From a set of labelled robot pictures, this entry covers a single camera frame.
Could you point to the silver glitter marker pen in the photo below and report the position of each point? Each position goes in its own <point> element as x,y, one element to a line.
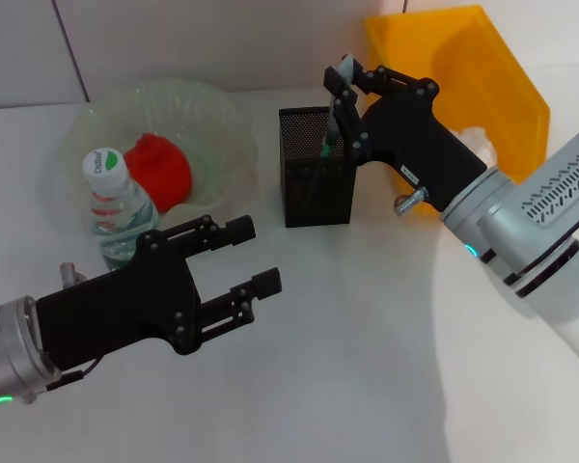
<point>333,116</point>

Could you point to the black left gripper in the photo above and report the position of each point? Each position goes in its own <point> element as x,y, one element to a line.
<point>120,304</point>

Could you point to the red-orange fruit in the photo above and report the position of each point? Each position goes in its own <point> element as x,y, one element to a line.
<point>169,173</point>

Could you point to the translucent wavy fruit plate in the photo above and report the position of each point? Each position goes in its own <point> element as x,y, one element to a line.
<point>198,116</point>

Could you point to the clear bottle green label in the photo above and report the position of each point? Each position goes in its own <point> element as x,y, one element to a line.
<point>120,212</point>

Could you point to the black mesh pen holder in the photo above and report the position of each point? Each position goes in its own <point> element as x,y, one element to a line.
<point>313,193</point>

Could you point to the green pen white cap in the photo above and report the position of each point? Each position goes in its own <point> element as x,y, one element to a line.
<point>329,149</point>

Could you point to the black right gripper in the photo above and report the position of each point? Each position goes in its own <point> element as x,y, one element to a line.
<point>415,140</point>

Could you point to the yellow plastic storage bin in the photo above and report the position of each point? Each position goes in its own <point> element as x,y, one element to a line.
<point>502,72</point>

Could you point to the white paper ball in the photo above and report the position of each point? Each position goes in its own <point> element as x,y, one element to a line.
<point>480,142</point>

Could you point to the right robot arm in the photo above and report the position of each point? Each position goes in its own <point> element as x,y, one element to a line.
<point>564,308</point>

